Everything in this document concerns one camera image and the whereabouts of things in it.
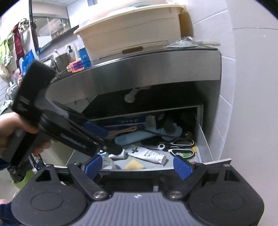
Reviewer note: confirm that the dark green mug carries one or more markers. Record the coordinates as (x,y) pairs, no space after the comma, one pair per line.
(62,61)

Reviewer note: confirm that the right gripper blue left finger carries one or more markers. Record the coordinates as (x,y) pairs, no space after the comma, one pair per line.
(92,166)

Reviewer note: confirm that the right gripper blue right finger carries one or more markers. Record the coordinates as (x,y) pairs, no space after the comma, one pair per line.
(182,167)

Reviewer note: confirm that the black drawer with metal handle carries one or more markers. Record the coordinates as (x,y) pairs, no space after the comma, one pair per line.
(173,111)

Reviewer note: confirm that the person's left hand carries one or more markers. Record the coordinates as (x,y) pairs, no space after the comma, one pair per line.
(10,122)

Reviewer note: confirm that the purple and orange box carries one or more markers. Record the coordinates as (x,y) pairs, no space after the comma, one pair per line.
(75,66)

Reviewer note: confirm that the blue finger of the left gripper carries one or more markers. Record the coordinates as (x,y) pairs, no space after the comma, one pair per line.
(95,129)

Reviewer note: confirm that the light blue tube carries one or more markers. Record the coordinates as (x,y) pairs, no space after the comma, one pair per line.
(133,137)

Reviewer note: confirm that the brown handled brush in drawer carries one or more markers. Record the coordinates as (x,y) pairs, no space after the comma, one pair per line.
(116,132)

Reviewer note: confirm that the white tube with green cross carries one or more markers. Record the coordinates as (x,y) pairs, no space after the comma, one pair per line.
(146,154)

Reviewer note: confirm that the beige plastic dish rack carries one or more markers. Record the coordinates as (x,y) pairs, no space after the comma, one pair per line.
(136,27)

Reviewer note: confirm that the chrome sink faucet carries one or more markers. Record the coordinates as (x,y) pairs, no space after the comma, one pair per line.
(50,61)

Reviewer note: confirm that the black handled scissors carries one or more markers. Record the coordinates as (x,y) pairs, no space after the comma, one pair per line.
(179,147)

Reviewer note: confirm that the blue snack bag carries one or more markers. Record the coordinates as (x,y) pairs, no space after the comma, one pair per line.
(26,62)

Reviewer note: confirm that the clear plastic bag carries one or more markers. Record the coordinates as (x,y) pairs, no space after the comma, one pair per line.
(190,42)

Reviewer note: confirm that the blue cartoon face box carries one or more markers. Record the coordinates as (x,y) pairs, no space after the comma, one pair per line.
(84,58)

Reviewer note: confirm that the yellow sponge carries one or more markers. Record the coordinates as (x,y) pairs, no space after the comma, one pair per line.
(134,165)

